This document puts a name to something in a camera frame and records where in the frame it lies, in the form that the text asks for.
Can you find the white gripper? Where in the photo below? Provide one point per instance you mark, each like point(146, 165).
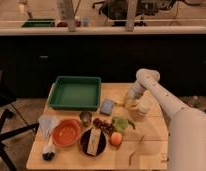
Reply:
point(130, 99)

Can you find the yellow banana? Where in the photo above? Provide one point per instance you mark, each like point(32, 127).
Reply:
point(120, 103)

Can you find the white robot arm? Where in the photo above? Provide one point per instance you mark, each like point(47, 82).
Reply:
point(187, 131)

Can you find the white plastic cup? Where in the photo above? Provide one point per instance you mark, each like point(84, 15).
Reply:
point(144, 106)

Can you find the small metal cup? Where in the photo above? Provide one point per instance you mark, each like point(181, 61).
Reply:
point(85, 118)

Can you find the dark green pepper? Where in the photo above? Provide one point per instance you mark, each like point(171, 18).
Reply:
point(130, 122)

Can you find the blue sponge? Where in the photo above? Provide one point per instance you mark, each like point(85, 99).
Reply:
point(107, 107)

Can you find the green lettuce leaf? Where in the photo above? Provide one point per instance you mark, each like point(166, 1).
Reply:
point(120, 124)

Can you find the dark grape bunch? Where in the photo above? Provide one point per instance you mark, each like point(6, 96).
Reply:
point(106, 127)

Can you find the orange peach fruit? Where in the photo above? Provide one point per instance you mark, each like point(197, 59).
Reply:
point(116, 139)

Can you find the green plastic tray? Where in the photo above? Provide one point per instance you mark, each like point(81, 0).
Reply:
point(75, 93)

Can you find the dark round plate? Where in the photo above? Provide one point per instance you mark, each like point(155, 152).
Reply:
point(85, 140)

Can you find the white rectangular block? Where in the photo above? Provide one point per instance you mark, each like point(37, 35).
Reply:
point(93, 141)

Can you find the orange bowl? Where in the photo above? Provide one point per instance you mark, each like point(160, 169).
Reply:
point(66, 133)

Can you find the dark background office chair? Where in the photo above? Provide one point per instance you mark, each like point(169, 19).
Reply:
point(116, 10)

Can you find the dark-headed white brush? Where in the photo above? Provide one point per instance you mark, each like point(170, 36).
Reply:
point(48, 151)

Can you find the green background tray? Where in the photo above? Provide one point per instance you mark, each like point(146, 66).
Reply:
point(39, 23)

